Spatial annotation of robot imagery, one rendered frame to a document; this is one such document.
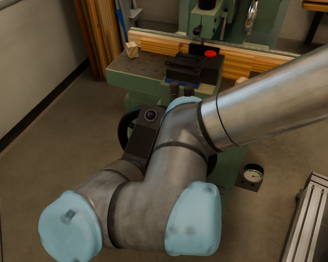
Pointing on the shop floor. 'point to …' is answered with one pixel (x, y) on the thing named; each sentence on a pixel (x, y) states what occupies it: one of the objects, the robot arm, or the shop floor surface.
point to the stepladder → (128, 16)
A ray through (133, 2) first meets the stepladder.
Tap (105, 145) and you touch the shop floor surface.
